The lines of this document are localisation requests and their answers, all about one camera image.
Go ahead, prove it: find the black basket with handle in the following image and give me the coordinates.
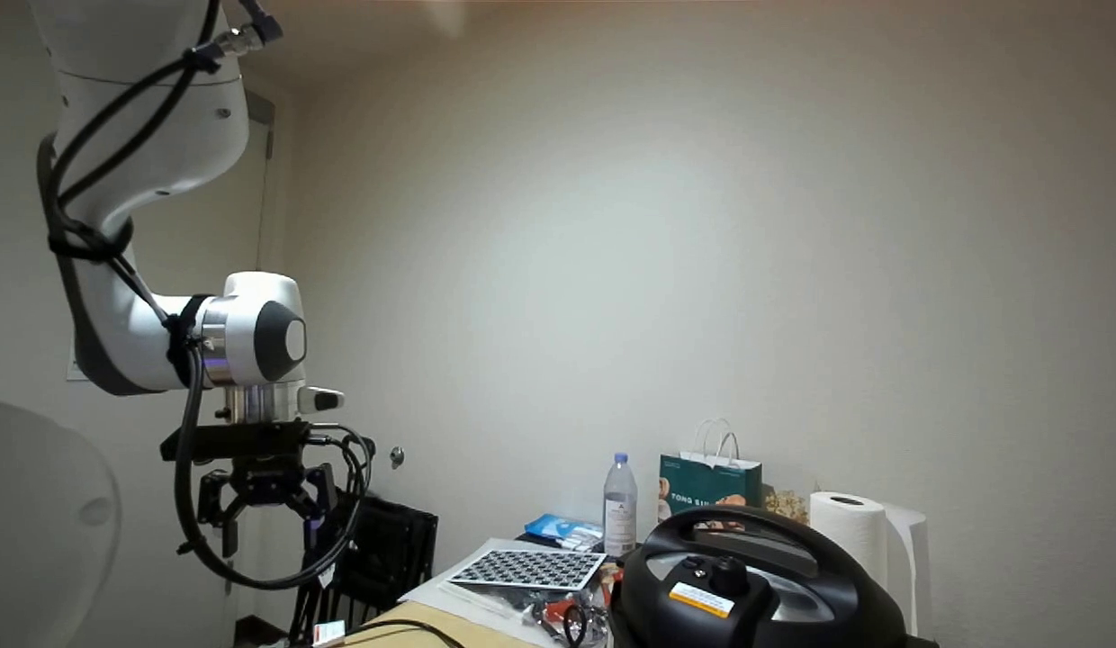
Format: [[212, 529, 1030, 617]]
[[285, 489, 444, 648]]

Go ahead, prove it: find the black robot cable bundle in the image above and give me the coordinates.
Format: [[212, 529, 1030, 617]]
[[31, 0, 381, 593]]

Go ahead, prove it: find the green paper gift bag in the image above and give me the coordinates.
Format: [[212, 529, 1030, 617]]
[[654, 430, 765, 525]]

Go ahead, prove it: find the red and black small packet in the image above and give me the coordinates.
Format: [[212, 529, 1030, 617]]
[[536, 593, 597, 648]]

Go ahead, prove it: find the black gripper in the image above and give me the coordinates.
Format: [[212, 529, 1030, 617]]
[[195, 450, 344, 561]]

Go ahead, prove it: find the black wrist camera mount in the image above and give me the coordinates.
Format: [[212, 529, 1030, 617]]
[[158, 419, 318, 468]]

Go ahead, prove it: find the white paper towel roll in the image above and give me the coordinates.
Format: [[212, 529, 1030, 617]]
[[806, 487, 889, 593]]

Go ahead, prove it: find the clear plastic water bottle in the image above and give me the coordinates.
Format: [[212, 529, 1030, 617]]
[[597, 450, 640, 561]]

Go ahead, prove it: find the blue wipes pack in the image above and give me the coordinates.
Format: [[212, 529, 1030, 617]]
[[519, 510, 609, 556]]

